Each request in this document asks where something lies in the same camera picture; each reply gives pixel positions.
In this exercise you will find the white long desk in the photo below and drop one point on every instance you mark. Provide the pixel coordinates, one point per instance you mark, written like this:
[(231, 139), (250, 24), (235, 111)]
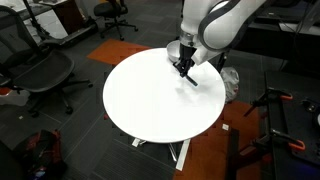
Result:
[(50, 20)]

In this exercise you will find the red black backpack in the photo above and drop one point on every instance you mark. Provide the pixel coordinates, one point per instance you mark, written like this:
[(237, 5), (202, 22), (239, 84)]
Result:
[(41, 153)]

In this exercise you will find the black mesh office chair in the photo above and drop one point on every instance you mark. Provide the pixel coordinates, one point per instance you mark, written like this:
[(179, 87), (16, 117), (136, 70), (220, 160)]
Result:
[(40, 70)]

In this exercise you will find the grey metal bowl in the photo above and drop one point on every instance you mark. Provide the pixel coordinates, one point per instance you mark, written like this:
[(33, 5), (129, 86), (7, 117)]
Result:
[(172, 51)]

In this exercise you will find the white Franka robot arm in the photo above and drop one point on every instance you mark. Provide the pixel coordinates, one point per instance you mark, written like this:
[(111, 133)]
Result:
[(216, 23)]

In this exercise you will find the small white floor tag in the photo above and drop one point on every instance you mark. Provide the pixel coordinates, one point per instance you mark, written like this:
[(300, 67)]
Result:
[(225, 127)]

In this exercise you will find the black electric scooter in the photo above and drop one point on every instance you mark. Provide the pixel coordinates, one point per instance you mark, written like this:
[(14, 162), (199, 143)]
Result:
[(66, 35)]

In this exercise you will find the white round disc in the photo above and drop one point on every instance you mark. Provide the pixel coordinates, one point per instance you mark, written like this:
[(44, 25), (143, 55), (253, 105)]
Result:
[(318, 119)]

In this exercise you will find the black swivel office chair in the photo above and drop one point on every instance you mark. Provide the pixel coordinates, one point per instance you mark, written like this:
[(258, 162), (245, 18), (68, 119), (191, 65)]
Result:
[(111, 11)]

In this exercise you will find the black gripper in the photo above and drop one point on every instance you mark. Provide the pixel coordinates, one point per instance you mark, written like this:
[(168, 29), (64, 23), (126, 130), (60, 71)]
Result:
[(186, 55)]

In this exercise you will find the white crumpled cloth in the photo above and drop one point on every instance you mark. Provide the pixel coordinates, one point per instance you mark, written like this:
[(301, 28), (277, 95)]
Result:
[(230, 83)]

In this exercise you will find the green marker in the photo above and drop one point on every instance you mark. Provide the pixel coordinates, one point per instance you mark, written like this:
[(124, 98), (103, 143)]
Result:
[(192, 81)]

